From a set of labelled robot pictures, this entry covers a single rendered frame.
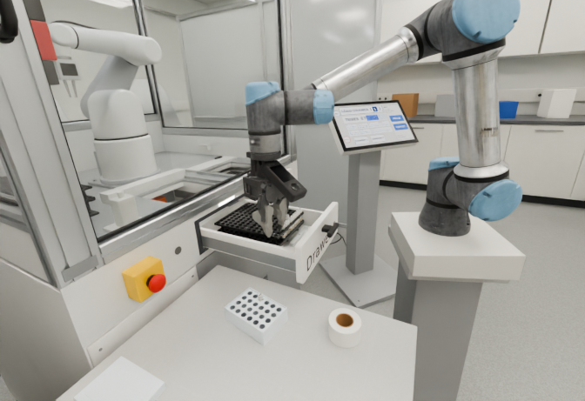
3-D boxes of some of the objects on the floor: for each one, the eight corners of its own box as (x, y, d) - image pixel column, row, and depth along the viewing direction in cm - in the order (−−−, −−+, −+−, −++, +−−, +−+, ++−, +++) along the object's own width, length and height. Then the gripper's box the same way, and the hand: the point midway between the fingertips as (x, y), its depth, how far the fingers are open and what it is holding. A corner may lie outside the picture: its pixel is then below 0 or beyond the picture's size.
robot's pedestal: (438, 367, 128) (465, 224, 104) (470, 445, 100) (518, 275, 75) (373, 362, 131) (385, 223, 107) (386, 436, 103) (406, 270, 79)
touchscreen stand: (414, 289, 177) (434, 135, 145) (357, 310, 162) (365, 143, 129) (367, 250, 222) (374, 126, 189) (319, 264, 206) (318, 131, 174)
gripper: (267, 145, 70) (272, 219, 77) (233, 153, 62) (241, 235, 69) (292, 149, 65) (294, 228, 71) (258, 158, 57) (265, 246, 64)
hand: (276, 230), depth 68 cm, fingers open, 3 cm apart
